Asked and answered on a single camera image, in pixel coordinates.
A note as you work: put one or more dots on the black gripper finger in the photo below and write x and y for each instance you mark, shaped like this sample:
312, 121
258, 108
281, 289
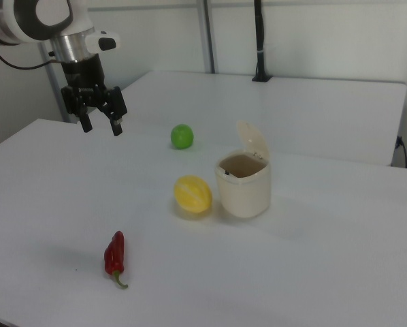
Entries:
115, 124
86, 119

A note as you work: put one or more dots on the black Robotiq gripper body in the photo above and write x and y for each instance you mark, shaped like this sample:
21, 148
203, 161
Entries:
84, 78

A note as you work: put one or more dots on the cream mini garbage bin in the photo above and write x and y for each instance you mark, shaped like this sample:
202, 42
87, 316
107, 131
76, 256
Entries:
244, 194

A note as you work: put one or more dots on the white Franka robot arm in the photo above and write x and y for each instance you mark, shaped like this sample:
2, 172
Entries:
26, 20

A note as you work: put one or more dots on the green toy apple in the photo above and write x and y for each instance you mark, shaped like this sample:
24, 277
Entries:
182, 137

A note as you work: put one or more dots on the yellow striped toy melon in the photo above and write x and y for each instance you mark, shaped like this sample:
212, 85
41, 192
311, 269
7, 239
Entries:
192, 194

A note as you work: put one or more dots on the red toy chili pepper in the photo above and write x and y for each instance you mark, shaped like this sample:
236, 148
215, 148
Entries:
114, 253

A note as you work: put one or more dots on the slanted grey frame post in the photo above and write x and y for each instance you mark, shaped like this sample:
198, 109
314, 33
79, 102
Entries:
55, 92

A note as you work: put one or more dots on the grey aluminium frame post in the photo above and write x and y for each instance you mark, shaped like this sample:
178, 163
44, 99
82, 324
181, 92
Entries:
207, 34

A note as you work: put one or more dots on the black camera stand pole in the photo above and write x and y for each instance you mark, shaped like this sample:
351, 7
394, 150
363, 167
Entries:
259, 34

